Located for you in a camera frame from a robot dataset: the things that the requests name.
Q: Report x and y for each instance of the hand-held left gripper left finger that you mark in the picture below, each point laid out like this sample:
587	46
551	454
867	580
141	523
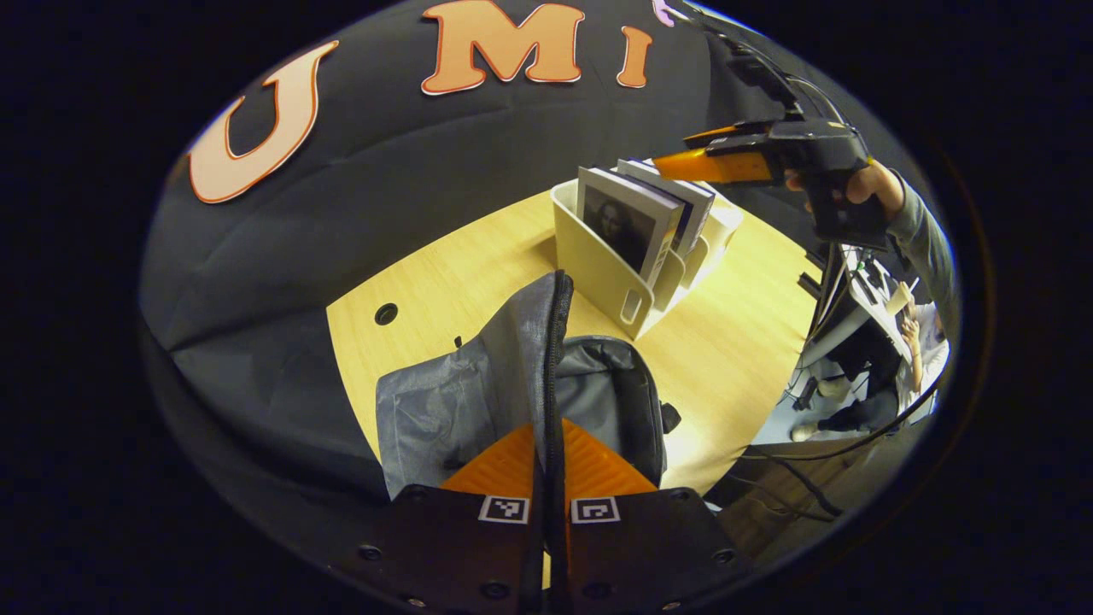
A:
452	547

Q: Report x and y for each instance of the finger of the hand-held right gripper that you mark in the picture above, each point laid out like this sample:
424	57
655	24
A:
717	135
717	166

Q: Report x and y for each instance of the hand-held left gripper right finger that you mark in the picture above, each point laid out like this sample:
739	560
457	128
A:
649	547

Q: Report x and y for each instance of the blue spine book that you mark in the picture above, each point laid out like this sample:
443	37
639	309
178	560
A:
692	201

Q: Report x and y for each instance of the portrait cover book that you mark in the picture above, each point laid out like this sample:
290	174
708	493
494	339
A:
623	226

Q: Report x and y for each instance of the grey schoolbag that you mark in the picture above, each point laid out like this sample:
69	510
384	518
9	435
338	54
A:
452	401

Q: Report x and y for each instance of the white bookshelf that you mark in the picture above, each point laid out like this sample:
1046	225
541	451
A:
598	265

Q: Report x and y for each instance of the paper cup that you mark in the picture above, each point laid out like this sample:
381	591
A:
897	299

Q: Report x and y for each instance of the white background desk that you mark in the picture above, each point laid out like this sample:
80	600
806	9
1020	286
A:
854	325

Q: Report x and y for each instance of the black backdrop cloth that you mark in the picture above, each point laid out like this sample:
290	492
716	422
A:
359	171

